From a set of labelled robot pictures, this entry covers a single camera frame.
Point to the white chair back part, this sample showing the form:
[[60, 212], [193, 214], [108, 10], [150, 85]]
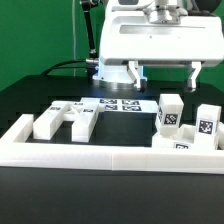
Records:
[[83, 117]]

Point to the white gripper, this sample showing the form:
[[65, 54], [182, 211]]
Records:
[[129, 38]]

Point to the white U-shaped fence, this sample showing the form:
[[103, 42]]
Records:
[[16, 151]]

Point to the white long chair part left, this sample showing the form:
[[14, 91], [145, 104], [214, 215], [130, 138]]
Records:
[[48, 123]]

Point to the white chair seat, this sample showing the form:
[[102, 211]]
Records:
[[184, 139]]

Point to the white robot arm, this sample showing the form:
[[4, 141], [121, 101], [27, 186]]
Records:
[[157, 12]]

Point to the white tag base sheet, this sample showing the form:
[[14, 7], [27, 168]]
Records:
[[123, 105]]

